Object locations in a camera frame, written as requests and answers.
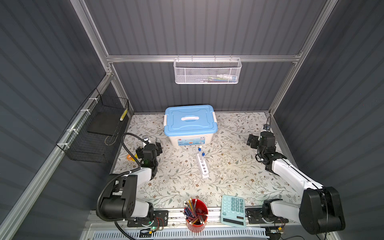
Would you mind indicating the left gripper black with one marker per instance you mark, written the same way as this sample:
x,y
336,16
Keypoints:
x,y
139,153

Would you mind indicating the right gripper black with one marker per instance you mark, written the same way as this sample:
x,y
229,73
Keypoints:
x,y
255,139

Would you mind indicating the blue plastic bin lid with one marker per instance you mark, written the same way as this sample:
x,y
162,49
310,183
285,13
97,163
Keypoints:
x,y
190,120

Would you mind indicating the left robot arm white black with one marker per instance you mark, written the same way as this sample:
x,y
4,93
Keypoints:
x,y
118,199

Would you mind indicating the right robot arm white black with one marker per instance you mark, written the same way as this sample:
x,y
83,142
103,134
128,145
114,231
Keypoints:
x,y
320,210

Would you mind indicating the yellow marker in basket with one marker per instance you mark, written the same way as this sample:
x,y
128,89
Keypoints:
x,y
123,115

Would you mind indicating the white plastic storage bin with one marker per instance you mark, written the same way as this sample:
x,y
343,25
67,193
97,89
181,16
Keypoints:
x,y
191,140

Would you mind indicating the white test tube rack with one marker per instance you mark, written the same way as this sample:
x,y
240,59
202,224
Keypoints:
x,y
203,167

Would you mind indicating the mint green calculator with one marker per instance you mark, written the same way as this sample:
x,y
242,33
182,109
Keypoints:
x,y
233,211

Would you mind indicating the red pencil cup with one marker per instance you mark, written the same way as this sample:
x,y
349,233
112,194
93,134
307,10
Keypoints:
x,y
196,215

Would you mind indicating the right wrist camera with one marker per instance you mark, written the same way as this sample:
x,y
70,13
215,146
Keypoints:
x,y
266,128

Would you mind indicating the black wire side basket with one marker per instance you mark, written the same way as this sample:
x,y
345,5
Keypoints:
x,y
95,135

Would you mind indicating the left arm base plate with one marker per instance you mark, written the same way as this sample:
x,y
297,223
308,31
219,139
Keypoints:
x,y
157,218

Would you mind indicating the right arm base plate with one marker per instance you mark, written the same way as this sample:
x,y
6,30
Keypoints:
x,y
255,216

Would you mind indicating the white wire wall basket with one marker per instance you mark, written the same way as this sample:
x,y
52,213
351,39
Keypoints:
x,y
207,72

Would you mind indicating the white slotted cable duct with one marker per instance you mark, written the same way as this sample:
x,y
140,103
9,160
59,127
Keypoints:
x,y
208,233

